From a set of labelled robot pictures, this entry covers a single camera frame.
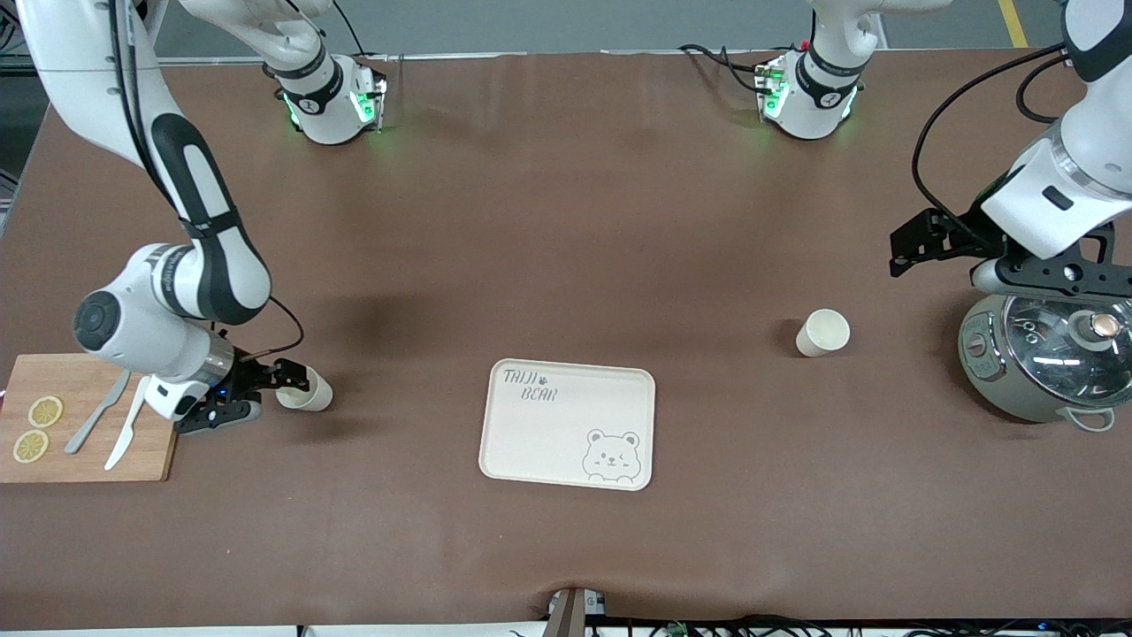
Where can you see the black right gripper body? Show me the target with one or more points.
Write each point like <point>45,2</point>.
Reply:
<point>247,378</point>

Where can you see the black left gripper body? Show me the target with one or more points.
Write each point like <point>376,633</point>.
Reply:
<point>958,235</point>

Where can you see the white IKEA cup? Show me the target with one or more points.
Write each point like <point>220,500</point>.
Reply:
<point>311,394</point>
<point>824,333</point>

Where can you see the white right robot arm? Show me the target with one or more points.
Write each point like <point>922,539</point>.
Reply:
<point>195,265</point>

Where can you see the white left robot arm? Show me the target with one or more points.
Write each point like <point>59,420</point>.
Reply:
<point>1052,199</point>

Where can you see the glass pot lid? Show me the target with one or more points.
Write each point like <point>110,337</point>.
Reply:
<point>1052,349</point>

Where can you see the white plastic knife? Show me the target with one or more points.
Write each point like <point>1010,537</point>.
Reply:
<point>119,447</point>

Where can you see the grey-green cooking pot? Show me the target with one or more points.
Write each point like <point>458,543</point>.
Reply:
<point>990,389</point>

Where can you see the grey plastic knife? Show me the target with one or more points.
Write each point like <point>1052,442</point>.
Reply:
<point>93,420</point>

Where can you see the bamboo cutting board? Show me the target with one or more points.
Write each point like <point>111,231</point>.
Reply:
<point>71,460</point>

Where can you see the yellow lemon slice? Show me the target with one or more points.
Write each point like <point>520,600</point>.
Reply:
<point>31,446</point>
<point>45,411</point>

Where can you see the cream bear print tray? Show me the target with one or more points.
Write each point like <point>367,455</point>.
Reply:
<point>548,451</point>

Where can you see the metal camera bracket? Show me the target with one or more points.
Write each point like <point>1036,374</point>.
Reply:
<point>570,615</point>

